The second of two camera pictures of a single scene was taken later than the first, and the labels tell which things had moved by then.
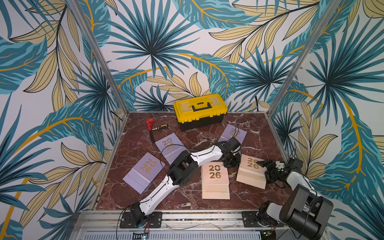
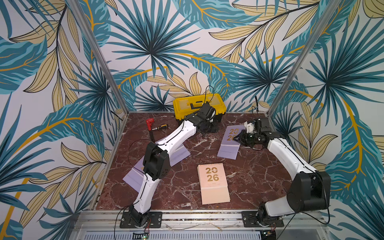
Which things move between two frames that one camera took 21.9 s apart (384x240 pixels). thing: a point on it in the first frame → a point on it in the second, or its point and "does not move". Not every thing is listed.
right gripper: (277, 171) → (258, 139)
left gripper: (227, 165) → (214, 130)
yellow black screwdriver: (163, 126) does not move
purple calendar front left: (140, 176) does not move
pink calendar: (251, 173) → (214, 189)
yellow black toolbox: (199, 112) does not move
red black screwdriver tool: (149, 122) does not move
